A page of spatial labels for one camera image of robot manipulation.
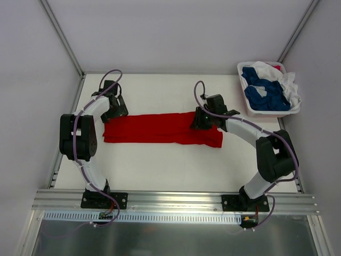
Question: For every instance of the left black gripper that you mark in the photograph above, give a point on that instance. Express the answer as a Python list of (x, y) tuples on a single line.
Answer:
[(115, 112)]

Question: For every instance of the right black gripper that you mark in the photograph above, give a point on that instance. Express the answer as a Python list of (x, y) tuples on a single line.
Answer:
[(200, 121)]

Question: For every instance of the red t shirt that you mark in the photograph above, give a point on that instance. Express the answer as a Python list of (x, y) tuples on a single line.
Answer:
[(160, 128)]

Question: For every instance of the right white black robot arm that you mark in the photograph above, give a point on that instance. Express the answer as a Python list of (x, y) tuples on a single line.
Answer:
[(275, 156)]

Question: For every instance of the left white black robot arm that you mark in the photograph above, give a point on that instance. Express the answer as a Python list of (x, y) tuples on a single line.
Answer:
[(78, 141)]

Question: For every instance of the white laundry basket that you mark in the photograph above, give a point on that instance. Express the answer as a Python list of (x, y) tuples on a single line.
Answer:
[(255, 113)]

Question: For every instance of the blue t shirt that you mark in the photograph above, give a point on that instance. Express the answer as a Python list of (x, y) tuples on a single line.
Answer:
[(263, 94)]

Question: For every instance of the white t shirt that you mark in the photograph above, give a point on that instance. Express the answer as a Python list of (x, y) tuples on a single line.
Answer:
[(286, 81)]

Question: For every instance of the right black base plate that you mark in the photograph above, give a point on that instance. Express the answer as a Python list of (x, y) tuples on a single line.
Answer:
[(231, 202)]

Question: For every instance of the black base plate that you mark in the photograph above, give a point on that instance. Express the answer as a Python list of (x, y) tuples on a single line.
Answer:
[(231, 202), (120, 200)]

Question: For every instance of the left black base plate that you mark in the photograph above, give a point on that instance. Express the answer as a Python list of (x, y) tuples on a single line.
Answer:
[(120, 200)]

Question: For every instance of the aluminium mounting rail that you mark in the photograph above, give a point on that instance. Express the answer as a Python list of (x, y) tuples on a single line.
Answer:
[(174, 202)]

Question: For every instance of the white slotted cable duct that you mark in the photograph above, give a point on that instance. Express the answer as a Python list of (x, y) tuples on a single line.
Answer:
[(144, 217)]

